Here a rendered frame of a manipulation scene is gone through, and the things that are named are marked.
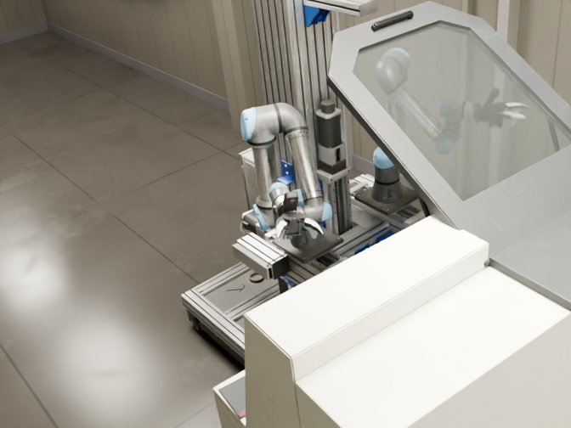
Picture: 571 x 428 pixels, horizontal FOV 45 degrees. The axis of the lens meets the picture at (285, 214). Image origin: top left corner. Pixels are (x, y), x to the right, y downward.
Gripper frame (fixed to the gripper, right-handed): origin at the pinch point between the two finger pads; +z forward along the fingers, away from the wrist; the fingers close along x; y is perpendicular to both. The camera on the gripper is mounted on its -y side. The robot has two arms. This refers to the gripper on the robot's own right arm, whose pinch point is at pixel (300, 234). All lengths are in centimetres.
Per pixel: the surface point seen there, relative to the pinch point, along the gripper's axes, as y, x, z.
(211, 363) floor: 150, 20, -106
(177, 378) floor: 153, 39, -101
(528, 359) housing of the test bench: -1, -43, 70
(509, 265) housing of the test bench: -11, -50, 44
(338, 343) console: -4, 5, 59
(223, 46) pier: 60, -34, -405
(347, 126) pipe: 93, -114, -289
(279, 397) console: 15, 19, 56
